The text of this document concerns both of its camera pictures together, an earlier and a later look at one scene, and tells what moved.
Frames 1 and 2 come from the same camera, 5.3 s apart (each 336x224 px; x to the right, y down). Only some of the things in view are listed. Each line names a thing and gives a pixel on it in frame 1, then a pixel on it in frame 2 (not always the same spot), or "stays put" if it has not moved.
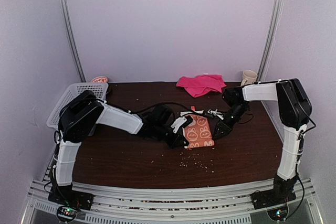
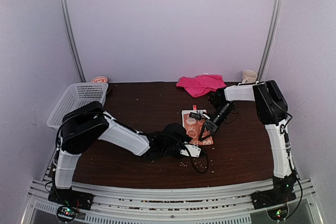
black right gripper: [223, 126] → [210, 126]
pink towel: [197, 85] stays put
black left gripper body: [158, 134] → [171, 150]
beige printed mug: [249, 76] stays put
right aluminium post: [277, 21] stays put
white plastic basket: [100, 89] stays put
